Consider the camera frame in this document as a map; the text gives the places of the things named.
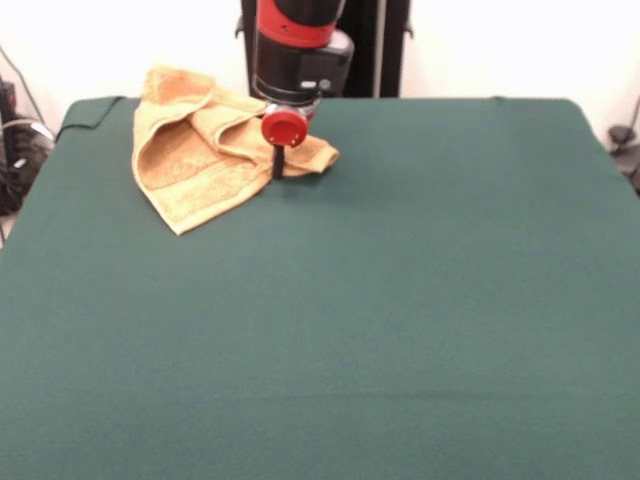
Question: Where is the dark grey stand foot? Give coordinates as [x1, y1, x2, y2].
[607, 124, 640, 196]

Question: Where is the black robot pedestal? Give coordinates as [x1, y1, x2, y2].
[233, 0, 415, 99]

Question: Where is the dark green table cloth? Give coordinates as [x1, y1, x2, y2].
[0, 95, 640, 480]

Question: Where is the orange terry towel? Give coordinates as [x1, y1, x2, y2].
[131, 61, 341, 236]

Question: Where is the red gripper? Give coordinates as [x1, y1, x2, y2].
[260, 110, 308, 181]

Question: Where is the black cable tangle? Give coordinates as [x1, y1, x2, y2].
[0, 44, 57, 217]

